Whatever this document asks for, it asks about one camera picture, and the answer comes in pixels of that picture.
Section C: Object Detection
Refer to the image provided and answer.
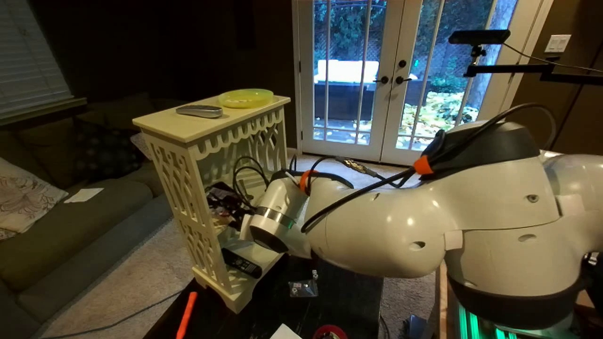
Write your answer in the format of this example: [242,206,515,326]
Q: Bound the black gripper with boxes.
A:
[231,191,259,232]

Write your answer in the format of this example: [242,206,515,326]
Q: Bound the white lattice shelf unit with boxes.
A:
[129,93,299,315]

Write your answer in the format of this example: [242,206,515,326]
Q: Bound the long black remote control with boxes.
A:
[220,247,263,281]

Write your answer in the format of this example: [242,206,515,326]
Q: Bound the small clear plastic packet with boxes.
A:
[286,270,319,300]

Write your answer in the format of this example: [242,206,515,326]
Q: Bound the grey oval tin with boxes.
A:
[173,104,225,121]

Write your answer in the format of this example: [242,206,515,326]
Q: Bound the yellow plate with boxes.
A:
[214,87,276,112]

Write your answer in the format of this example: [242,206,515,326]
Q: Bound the white paper sheet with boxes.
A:
[269,322,303,339]

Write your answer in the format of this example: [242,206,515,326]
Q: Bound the red bowl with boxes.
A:
[310,322,350,339]

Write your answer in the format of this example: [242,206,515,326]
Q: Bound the dark cushion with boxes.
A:
[73,119,148,185]

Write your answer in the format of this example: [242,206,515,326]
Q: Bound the white paper note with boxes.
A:
[61,187,105,206]

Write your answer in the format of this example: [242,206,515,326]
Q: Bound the white glass french door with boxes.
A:
[289,0,553,168]

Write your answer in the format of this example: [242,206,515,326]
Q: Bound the grey fabric sofa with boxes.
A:
[0,112,174,339]

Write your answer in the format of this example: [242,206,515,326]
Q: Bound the small blue floor object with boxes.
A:
[401,313,429,339]

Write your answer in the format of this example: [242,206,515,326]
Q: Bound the light patterned pillow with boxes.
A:
[0,157,69,241]

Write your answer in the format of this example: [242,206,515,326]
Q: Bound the white window blind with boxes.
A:
[0,0,75,121]

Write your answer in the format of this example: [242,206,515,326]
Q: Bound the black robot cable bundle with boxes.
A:
[231,102,557,234]

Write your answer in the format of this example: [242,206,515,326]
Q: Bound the thin black floor cable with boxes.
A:
[35,289,184,339]

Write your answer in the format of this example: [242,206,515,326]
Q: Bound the black stereo camera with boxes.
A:
[448,29,512,46]

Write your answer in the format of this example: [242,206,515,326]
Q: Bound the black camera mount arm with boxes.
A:
[461,44,603,87]

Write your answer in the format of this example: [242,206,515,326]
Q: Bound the white wall light switch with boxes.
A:
[544,32,572,55]

